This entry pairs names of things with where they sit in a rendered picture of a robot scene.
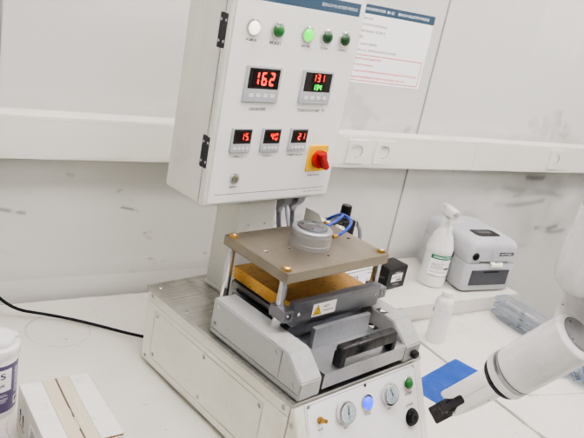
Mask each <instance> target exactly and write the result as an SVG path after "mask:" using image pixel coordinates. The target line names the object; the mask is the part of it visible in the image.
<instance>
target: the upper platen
mask: <svg viewBox="0 0 584 438"><path fill-rule="evenodd" d="M233 277H234V278H235V279H233V280H232V283H231V284H232V285H234V286H235V287H237V288H238V289H240V290H241V291H242V292H243V293H245V294H246V295H248V296H249V297H251V298H252V299H253V300H255V301H256V302H258V303H259V304H261V305H262V306H263V307H264V308H266V309H267V310H269V307H270V303H272V302H275V301H276V297H277V292H278V288H279V283H280V281H279V280H278V279H276V278H275V277H273V276H272V275H271V274H269V273H268V272H266V271H265V270H263V269H261V268H259V267H258V266H256V265H255V264H254V263H252V262H251V263H245V264H241V265H236V266H235V269H234V274H233ZM360 284H363V282H360V281H359V280H357V279H355V278H354V277H353V276H351V275H349V274H347V273H345V272H343V273H340V274H335V275H328V276H324V277H319V278H315V279H311V280H307V281H302V282H295V283H290V284H289V286H288V291H287V295H286V300H285V305H287V306H288V307H289V303H290V301H294V300H297V299H302V298H305V297H309V296H312V295H319V294H323V293H327V292H330V291H335V290H338V289H345V288H348V287H353V286H356V285H360Z"/></svg>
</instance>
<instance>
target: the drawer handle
mask: <svg viewBox="0 0 584 438"><path fill-rule="evenodd" d="M397 334H398V332H397V330H395V329H394V328H386V329H384V330H381V331H378V332H375V333H373V334H370V335H365V336H362V337H359V338H356V339H354V340H351V341H347V342H343V343H340V344H338V345H337V347H336V350H335V353H334V357H333V361H332V363H333V364H334V365H335V366H336V367H338V368H343V367H344V364H345V361H346V358H349V357H351V356H354V355H359V354H361V353H364V352H366V351H369V350H371V349H374V348H379V347H381V346H384V347H385V348H387V349H389V350H393V349H395V344H396V341H397Z"/></svg>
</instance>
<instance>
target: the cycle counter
mask: <svg viewBox="0 0 584 438"><path fill-rule="evenodd" d="M276 76H277V71H267V70H254V74H253V79H252V84H251V87H265V88H274V87H275V80H276Z"/></svg>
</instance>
